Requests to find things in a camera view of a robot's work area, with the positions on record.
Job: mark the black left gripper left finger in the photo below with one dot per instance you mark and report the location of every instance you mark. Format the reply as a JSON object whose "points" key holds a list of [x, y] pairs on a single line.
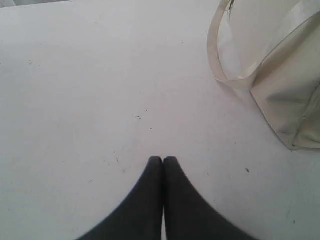
{"points": [[140, 214]]}

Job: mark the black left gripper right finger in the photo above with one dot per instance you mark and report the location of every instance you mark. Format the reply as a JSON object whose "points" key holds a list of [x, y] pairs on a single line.
{"points": [[187, 214]]}

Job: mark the cream canvas duffel bag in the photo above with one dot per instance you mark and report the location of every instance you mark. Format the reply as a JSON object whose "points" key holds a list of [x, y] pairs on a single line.
{"points": [[271, 48]]}

